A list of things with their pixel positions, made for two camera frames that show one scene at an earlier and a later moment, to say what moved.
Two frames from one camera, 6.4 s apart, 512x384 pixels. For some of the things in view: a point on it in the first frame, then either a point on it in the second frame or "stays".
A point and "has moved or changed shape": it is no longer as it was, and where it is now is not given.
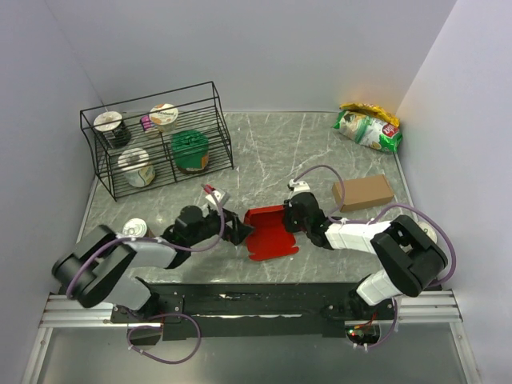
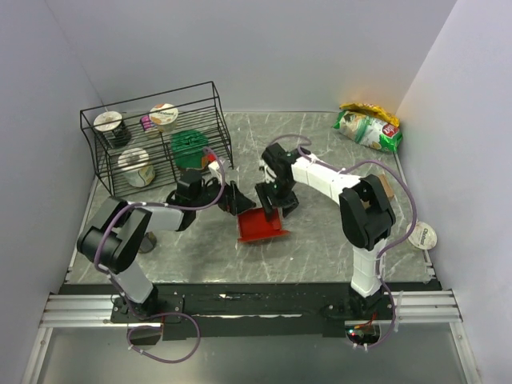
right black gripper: [288, 210] to [264, 190]
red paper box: [270, 239] has moved or changed shape
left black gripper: [238, 231] to [234, 200]
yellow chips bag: [370, 109] stays
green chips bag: [378, 134] stays
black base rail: [187, 310] stays
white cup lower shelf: [137, 168] stays
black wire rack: [144, 144] stays
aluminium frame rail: [430, 308] stays
